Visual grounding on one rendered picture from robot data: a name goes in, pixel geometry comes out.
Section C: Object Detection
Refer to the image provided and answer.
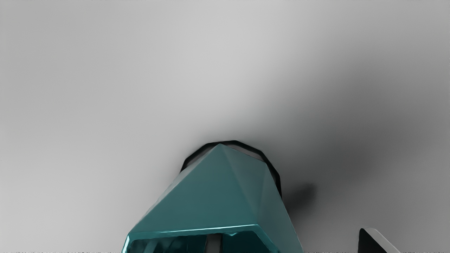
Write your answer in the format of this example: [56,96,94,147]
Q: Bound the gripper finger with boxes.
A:
[358,227,402,253]

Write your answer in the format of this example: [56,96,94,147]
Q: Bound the teal faceted mug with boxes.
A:
[122,141,305,253]

